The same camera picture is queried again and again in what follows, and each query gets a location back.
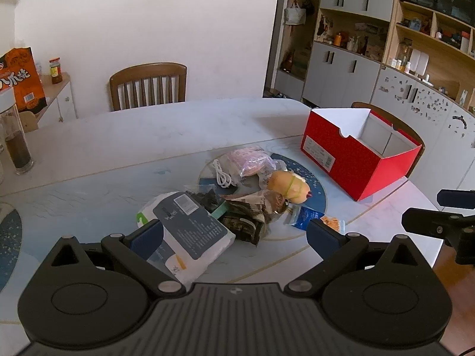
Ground red cardboard box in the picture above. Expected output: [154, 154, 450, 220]
[300, 107, 424, 202]

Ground red-lidded sauce jar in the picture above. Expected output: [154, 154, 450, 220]
[49, 57, 63, 85]

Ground marble patterned desktop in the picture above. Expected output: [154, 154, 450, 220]
[0, 98, 446, 342]

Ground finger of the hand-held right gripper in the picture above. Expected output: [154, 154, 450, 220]
[437, 189, 475, 209]
[402, 208, 475, 265]

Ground glass jar with dark contents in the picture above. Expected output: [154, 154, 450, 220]
[0, 89, 35, 176]

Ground white tote bag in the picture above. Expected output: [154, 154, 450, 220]
[284, 1, 307, 26]

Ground wooden slatted chair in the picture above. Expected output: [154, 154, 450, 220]
[109, 62, 187, 112]

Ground small blue packet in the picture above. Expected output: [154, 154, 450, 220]
[284, 206, 316, 231]

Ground small orange packet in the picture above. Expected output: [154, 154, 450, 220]
[320, 215, 346, 235]

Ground silver foil snack packet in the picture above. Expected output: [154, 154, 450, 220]
[221, 190, 289, 246]

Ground pink printed bread bag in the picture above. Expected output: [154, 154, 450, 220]
[223, 147, 277, 179]

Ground white wet wipes pack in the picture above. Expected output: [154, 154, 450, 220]
[137, 192, 237, 283]

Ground white side cabinet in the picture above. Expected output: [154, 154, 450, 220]
[18, 72, 78, 131]

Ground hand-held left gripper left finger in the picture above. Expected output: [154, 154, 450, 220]
[48, 220, 187, 298]

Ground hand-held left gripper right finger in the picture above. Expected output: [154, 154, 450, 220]
[285, 218, 427, 298]

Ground clear bag of dried leaves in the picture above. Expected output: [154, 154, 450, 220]
[184, 188, 223, 212]

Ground grey and wood wall cabinet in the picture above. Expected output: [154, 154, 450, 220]
[263, 0, 475, 193]

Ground white printed sachet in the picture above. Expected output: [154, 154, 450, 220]
[258, 159, 288, 190]

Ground white charging cable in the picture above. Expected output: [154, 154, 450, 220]
[213, 159, 238, 188]

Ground orange snack bag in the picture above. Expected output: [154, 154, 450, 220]
[0, 47, 47, 114]

